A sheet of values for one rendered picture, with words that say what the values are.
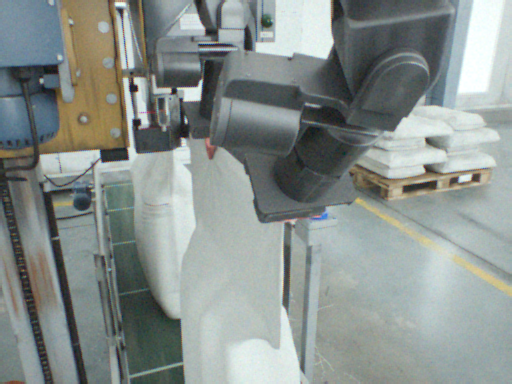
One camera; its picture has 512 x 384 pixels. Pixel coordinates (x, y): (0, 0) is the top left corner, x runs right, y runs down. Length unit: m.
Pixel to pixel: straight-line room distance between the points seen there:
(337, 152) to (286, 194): 0.09
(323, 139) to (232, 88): 0.08
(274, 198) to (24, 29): 0.43
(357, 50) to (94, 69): 0.72
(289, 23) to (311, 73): 4.51
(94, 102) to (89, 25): 0.15
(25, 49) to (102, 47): 0.28
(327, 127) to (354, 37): 0.07
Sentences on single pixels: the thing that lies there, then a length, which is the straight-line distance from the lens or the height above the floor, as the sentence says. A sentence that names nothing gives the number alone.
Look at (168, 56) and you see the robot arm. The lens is 0.60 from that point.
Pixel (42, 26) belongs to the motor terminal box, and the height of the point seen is 1.26.
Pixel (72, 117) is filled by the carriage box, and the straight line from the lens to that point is 0.93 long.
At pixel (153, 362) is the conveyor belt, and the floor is 0.38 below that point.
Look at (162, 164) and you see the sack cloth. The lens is 1.24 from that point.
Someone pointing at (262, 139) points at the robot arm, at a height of 1.18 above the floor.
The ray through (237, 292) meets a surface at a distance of 0.67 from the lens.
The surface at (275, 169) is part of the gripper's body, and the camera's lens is 0.39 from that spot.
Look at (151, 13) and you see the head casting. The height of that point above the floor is 1.30.
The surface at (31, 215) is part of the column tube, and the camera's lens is 1.06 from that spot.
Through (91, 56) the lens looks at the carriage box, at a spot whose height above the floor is 1.22.
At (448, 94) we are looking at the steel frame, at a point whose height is 0.53.
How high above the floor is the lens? 1.25
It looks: 21 degrees down
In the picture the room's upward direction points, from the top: straight up
